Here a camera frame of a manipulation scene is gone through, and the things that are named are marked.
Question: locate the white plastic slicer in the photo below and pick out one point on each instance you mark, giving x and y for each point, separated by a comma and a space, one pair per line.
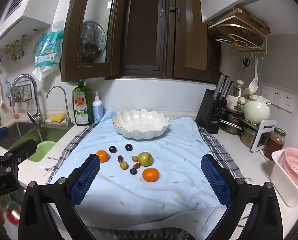
257, 145

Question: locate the light blue cloth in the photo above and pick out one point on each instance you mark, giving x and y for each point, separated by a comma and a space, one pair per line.
138, 200

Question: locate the steel cooking pot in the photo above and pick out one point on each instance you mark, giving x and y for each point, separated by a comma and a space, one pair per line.
230, 125
249, 136

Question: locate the white blue pump bottle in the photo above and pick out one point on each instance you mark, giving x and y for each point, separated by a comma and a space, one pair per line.
97, 108

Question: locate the orange tangerine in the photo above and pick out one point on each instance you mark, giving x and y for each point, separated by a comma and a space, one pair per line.
150, 174
102, 155

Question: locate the red jujube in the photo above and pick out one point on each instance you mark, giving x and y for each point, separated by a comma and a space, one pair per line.
136, 165
120, 158

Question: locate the small white ceramic pot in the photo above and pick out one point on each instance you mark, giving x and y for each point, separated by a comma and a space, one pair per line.
235, 102

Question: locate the glass jar of red sauce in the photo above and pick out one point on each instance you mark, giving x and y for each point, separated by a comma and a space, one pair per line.
274, 145

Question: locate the white scalloped ceramic bowl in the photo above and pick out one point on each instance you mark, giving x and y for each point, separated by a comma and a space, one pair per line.
138, 123

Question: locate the cream ceramic pot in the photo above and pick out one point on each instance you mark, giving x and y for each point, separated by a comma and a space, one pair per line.
256, 110

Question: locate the tall steel faucet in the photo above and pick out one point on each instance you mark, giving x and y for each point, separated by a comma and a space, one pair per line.
38, 105

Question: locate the small tan round fruit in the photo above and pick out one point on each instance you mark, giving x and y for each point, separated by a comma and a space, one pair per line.
135, 158

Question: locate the checked grey cloth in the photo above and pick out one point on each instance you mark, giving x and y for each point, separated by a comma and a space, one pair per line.
215, 142

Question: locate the white plastic tub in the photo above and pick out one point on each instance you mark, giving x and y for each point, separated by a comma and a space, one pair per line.
281, 180

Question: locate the small steel faucet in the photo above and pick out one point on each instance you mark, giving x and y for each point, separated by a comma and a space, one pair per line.
66, 110

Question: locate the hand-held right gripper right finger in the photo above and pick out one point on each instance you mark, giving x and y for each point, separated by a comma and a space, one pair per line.
216, 182

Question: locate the white vented cabinet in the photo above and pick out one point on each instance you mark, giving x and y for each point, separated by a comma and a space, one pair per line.
38, 0

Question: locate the green plastic basin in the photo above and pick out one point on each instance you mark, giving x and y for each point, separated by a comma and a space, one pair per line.
43, 148

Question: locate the steel wall hooks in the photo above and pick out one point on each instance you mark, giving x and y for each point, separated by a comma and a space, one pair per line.
13, 51

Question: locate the dark purple plum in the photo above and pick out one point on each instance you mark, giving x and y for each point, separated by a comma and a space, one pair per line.
112, 149
128, 147

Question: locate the hanging kitchen scissors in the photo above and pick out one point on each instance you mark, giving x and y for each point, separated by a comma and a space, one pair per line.
245, 63

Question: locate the brown window frame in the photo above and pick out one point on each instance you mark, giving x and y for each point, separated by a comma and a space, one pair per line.
144, 30

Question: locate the hanging plastic bag pack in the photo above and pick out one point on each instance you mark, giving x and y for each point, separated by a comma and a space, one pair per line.
48, 47

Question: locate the white plastic ladle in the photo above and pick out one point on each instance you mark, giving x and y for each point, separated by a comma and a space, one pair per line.
252, 86

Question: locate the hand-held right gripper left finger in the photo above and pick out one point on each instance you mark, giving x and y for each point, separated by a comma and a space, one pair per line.
85, 181

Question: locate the black knife block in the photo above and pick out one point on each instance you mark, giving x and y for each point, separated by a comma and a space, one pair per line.
206, 115

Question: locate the steel kitchen sink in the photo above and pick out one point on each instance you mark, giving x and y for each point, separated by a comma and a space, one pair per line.
51, 135

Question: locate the pink plastic colander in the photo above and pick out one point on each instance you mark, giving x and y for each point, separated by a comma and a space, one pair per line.
296, 167

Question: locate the yellow sponge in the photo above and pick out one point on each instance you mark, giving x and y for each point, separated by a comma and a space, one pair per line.
57, 118

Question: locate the white wall socket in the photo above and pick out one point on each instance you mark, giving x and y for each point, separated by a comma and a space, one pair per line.
265, 92
287, 102
275, 97

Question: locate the small dark grape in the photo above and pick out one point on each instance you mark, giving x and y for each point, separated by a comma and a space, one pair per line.
133, 171

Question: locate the green round fruit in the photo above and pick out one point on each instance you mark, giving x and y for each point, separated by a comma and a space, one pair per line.
145, 158

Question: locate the steel steamer plate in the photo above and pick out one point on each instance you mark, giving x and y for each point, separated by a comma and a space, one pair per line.
93, 36

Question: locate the wooden cutting board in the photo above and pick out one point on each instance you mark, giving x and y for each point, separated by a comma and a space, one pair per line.
239, 20

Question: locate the green dish soap bottle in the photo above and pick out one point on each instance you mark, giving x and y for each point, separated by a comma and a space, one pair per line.
82, 105

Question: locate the hanging dish brush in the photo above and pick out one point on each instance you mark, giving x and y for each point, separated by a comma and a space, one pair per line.
3, 102

